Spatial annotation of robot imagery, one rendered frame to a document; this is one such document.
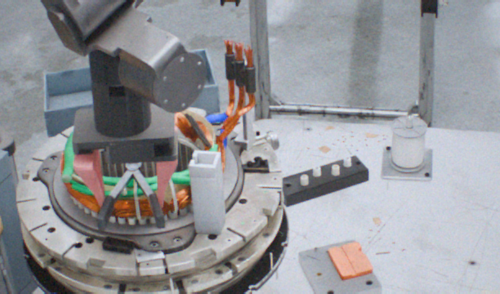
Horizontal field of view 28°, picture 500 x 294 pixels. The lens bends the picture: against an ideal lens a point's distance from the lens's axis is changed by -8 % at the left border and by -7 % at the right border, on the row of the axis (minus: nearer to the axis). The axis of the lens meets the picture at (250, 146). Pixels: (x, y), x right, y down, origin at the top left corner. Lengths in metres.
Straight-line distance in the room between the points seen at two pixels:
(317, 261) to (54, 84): 0.47
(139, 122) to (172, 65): 0.11
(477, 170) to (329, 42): 2.02
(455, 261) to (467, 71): 2.07
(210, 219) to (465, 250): 0.59
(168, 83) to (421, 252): 0.77
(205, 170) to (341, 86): 2.41
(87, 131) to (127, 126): 0.05
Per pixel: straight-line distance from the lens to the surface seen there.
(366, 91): 3.48
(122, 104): 1.01
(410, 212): 1.70
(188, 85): 0.95
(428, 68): 3.01
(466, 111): 3.41
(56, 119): 1.48
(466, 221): 1.69
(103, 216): 1.07
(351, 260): 1.57
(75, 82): 1.57
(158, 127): 1.04
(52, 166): 1.29
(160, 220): 1.07
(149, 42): 0.93
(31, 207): 1.24
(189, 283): 1.16
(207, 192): 1.13
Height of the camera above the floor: 1.83
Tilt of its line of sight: 34 degrees down
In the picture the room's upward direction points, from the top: 3 degrees counter-clockwise
